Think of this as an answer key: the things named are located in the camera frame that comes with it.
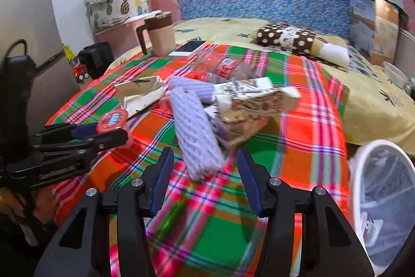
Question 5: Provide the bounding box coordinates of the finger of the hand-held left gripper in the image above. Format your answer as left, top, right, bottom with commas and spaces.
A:
32, 128, 129, 157
33, 124, 100, 145

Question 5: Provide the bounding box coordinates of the pink plastic tub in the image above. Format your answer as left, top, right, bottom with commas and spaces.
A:
94, 17, 153, 48

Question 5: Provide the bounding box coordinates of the white power bank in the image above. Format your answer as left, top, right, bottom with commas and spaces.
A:
168, 40, 208, 58

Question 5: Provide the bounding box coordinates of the red round small container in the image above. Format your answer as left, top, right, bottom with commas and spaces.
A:
97, 110, 132, 148

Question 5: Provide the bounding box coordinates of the white foam net sleeve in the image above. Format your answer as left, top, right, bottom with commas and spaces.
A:
168, 86, 225, 182
167, 76, 217, 102

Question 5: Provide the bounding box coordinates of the beige mug with brown handle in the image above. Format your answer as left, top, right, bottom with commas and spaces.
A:
136, 11, 177, 57

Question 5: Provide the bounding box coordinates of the colourful plaid cloth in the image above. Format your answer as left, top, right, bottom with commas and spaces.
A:
45, 43, 351, 277

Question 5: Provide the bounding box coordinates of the clear plastic bottle red label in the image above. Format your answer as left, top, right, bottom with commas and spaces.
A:
190, 50, 257, 83

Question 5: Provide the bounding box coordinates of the silver refrigerator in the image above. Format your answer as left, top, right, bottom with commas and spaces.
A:
0, 0, 80, 123

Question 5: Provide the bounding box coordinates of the white bowl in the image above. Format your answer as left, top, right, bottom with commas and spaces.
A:
383, 61, 410, 88

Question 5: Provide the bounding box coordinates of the pineapple print storage bag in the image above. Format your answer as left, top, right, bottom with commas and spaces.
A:
84, 0, 157, 33

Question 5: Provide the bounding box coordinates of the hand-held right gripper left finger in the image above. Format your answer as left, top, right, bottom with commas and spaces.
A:
34, 147, 176, 277

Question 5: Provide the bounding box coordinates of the white trash bin with liner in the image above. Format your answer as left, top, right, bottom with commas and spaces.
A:
348, 139, 415, 272

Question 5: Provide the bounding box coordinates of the brown polka dot pillow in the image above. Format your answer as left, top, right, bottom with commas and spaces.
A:
255, 23, 351, 67

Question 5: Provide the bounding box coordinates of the printed white carton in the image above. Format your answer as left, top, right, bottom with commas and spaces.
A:
212, 77, 303, 122

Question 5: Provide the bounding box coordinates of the black box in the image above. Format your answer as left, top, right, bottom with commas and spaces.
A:
78, 42, 115, 80

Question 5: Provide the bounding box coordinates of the white paper wrapper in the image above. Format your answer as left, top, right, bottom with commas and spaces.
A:
114, 76, 168, 119

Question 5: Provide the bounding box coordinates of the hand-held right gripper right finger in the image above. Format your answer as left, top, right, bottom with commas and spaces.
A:
236, 149, 375, 277

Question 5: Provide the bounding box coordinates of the red small bottles box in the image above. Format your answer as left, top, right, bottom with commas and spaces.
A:
71, 58, 89, 83

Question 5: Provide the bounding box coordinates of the yellow printed bedsheet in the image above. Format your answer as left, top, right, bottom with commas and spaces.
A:
107, 17, 415, 148

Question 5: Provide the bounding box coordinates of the black cable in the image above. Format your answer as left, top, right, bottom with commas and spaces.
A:
4, 39, 28, 62

